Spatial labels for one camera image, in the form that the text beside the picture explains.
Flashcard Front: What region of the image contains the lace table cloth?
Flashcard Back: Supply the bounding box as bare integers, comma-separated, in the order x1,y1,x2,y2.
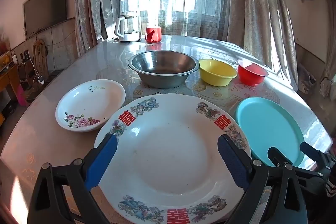
96,38,297,114

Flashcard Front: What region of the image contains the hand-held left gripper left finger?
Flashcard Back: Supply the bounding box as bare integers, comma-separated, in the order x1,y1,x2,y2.
28,133,118,224

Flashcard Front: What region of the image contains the red plastic bowl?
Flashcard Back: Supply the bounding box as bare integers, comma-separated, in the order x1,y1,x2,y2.
237,59,269,87

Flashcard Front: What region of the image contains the pink bottle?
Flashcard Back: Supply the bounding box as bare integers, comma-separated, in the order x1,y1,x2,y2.
17,84,28,106

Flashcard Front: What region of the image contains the wall television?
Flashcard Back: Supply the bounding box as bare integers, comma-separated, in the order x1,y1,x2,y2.
23,0,68,39

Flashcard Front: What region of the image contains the stainless steel bowl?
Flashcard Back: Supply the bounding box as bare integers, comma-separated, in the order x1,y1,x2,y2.
127,50,200,89

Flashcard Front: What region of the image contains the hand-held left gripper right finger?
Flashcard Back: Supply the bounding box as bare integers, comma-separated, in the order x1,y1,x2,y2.
217,134,308,224

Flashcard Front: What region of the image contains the plastic bag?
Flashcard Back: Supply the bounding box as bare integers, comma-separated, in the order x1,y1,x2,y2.
298,64,317,94

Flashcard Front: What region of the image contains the large white patterned plate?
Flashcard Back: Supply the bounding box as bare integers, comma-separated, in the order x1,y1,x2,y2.
94,94,252,224

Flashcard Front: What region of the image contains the teal plastic plate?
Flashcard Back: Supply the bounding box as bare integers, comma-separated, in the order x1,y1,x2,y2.
234,97,305,167

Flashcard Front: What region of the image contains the yellow plastic bowl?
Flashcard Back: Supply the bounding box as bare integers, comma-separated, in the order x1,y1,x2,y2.
199,59,238,87

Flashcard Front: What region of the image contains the glass electric kettle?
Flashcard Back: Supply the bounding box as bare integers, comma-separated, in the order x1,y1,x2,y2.
114,14,142,43

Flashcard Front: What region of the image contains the orange wooden cabinet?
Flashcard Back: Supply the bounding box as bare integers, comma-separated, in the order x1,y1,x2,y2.
0,51,21,109

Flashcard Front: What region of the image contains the white floral deep plate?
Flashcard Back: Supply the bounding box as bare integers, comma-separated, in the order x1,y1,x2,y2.
55,79,126,132

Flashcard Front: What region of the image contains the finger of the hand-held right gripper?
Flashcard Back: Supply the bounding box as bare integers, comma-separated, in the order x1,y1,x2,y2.
300,141,330,169
267,146,294,169

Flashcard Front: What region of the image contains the tied beige curtain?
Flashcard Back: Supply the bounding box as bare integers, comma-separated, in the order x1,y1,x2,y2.
319,38,336,98

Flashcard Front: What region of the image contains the red cup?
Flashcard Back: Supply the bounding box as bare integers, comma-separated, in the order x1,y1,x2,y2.
145,26,161,43

